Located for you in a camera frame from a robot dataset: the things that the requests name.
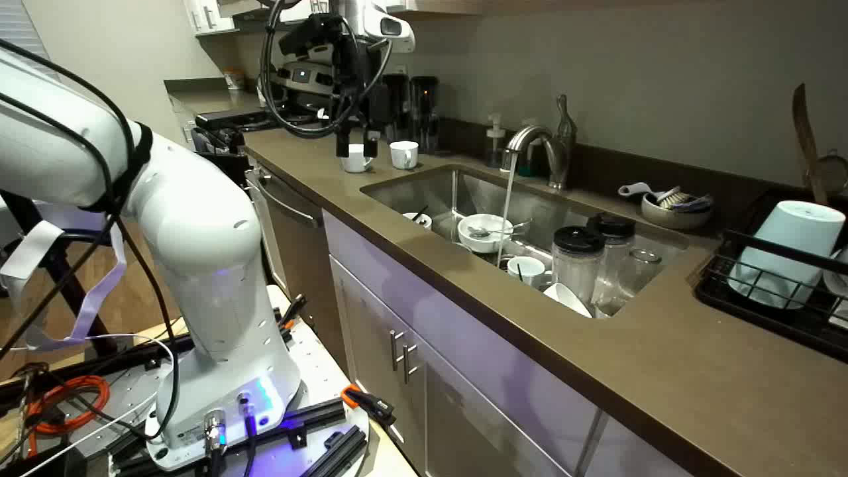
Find black tumbler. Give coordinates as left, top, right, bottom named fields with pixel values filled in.
left=379, top=74, right=410, bottom=144

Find white flat ribbon strap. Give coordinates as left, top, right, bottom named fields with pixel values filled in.
left=0, top=208, right=135, bottom=354

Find white bowl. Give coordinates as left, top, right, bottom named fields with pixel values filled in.
left=457, top=211, right=518, bottom=261

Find wooden spatula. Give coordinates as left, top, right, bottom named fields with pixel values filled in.
left=791, top=83, right=831, bottom=208

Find white oval plate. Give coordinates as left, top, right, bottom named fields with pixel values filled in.
left=540, top=281, right=593, bottom=322

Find built-in dishwasher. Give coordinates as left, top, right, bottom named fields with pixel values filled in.
left=245, top=164, right=351, bottom=366

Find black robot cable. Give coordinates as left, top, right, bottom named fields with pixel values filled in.
left=0, top=37, right=184, bottom=445

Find metal cabinet handle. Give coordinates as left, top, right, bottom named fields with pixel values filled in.
left=401, top=339, right=424, bottom=385
left=388, top=326, right=408, bottom=374

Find orange black clamp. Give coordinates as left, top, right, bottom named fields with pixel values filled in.
left=340, top=383, right=399, bottom=431

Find brushed metal faucet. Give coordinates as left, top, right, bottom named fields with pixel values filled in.
left=501, top=122, right=567, bottom=193

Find orange cable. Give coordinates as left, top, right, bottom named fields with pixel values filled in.
left=25, top=374, right=114, bottom=438

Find wooden board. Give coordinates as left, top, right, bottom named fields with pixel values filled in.
left=114, top=315, right=195, bottom=354

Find white upper cabinets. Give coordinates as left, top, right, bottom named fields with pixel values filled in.
left=181, top=0, right=269, bottom=37

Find small white cup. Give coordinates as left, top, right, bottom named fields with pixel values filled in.
left=505, top=253, right=551, bottom=293

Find stainless steel sink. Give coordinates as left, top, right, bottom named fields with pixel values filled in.
left=357, top=162, right=699, bottom=325

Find small white dish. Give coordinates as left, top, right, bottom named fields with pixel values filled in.
left=401, top=208, right=438, bottom=230

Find white robot table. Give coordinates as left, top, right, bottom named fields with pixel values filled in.
left=263, top=286, right=420, bottom=477

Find silver black appliance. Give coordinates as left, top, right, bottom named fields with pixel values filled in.
left=263, top=52, right=340, bottom=119

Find black aluminium frame rails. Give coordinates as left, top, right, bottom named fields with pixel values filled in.
left=114, top=395, right=373, bottom=477

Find round strainer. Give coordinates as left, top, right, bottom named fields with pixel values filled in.
left=815, top=154, right=848, bottom=203

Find clear soap dispenser white pump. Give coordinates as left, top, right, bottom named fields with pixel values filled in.
left=483, top=111, right=513, bottom=172

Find clear jar black lid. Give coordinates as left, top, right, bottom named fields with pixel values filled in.
left=551, top=223, right=611, bottom=309
left=587, top=211, right=641, bottom=274

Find white plastic scoop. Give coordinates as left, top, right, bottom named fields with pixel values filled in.
left=616, top=181, right=657, bottom=203

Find white mug handle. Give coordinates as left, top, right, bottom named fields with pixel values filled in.
left=340, top=152, right=376, bottom=177

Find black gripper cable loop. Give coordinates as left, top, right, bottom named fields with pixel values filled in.
left=257, top=0, right=396, bottom=140

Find black tripod stand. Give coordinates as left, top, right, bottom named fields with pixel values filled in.
left=0, top=193, right=116, bottom=356

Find lower kitchen cabinet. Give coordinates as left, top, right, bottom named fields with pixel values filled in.
left=320, top=211, right=698, bottom=477

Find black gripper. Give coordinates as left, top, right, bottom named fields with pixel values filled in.
left=326, top=42, right=383, bottom=162

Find black coffee maker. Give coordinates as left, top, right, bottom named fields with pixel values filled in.
left=408, top=74, right=444, bottom=154

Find window blind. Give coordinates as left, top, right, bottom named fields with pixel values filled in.
left=0, top=0, right=47, bottom=58

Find pale blue cup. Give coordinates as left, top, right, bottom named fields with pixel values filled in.
left=726, top=199, right=848, bottom=313

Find black wire dish rack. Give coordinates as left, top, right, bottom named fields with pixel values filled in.
left=693, top=189, right=848, bottom=366

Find green soap dispenser white pump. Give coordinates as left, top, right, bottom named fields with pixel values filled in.
left=520, top=130, right=546, bottom=181

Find tall slim grey bottle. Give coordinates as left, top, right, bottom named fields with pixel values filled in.
left=548, top=93, right=581, bottom=193

